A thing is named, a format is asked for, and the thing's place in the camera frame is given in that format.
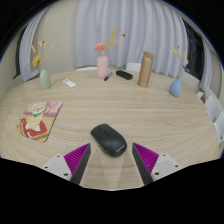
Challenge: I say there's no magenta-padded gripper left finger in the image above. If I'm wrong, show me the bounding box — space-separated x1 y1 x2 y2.
41 142 92 186

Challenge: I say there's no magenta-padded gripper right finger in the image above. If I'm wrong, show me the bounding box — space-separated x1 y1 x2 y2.
131 142 183 186

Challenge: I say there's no black computer mouse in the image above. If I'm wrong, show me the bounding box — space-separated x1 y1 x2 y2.
90 123 128 158

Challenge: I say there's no cartoon print mouse pad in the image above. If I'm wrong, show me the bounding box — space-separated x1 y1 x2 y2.
15 100 64 143

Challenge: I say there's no blue vase with dried flowers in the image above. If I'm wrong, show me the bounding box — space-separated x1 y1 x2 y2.
168 45 190 98

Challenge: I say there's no white remote control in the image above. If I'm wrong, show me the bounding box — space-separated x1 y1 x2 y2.
62 78 77 89

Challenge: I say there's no green vase with dried flowers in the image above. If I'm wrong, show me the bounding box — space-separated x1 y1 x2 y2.
30 39 55 90

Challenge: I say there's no black rectangular case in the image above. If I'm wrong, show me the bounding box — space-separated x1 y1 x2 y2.
115 69 134 81

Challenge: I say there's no copper thermos bottle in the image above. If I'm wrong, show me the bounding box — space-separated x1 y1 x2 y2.
137 50 155 89

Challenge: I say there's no blue marker pen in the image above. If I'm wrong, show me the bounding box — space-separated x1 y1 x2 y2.
103 71 114 82

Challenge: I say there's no pink vase with dried flowers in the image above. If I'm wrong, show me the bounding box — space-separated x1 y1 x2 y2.
93 27 127 80

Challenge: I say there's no narrow white curtain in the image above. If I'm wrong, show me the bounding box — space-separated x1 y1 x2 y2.
18 6 51 83
199 39 213 93

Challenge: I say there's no dark window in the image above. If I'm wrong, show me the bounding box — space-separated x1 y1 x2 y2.
13 26 28 80
182 19 205 81

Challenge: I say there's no wide white curtain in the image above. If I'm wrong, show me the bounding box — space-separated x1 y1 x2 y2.
73 0 189 79

